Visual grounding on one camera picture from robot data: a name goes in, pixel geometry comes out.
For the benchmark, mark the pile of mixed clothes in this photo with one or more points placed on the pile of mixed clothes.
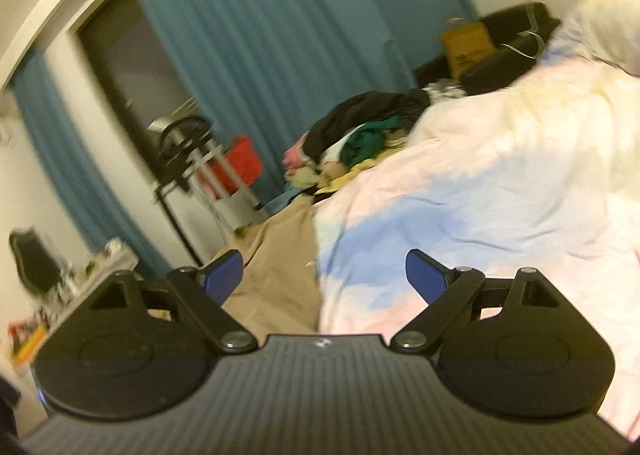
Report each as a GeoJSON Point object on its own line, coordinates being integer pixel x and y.
{"type": "Point", "coordinates": [350, 137]}

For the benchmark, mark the pastel tie-dye blanket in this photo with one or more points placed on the pastel tie-dye blanket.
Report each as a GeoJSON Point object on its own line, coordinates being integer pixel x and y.
{"type": "Point", "coordinates": [480, 195]}

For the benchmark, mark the tan bed sheet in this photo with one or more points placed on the tan bed sheet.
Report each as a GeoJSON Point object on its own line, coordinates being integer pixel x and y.
{"type": "Point", "coordinates": [280, 260]}

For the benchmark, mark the black metal rack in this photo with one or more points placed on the black metal rack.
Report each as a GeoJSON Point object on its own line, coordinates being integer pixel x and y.
{"type": "Point", "coordinates": [182, 155]}

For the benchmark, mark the black office chair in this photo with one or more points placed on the black office chair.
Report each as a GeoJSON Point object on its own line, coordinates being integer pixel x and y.
{"type": "Point", "coordinates": [37, 260]}

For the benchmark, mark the black sofa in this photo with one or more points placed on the black sofa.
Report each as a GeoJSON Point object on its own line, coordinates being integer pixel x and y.
{"type": "Point", "coordinates": [500, 50]}

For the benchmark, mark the cluttered white desk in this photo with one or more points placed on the cluttered white desk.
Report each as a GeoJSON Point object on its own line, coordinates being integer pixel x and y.
{"type": "Point", "coordinates": [55, 305]}

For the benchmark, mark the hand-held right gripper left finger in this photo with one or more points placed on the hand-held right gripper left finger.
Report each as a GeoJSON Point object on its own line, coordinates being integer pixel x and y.
{"type": "Point", "coordinates": [223, 271]}

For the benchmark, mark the red box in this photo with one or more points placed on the red box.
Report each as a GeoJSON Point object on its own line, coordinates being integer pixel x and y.
{"type": "Point", "coordinates": [235, 167]}

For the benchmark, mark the yellow paper bag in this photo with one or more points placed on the yellow paper bag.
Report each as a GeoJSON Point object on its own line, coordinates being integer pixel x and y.
{"type": "Point", "coordinates": [467, 47]}

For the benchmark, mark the teal curtain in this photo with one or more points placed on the teal curtain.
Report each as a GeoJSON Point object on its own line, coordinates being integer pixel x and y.
{"type": "Point", "coordinates": [260, 35]}

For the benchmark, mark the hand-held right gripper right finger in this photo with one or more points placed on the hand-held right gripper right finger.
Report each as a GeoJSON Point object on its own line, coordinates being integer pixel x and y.
{"type": "Point", "coordinates": [423, 273]}

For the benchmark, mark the dark window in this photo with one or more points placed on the dark window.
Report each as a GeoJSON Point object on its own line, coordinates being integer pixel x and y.
{"type": "Point", "coordinates": [125, 70]}

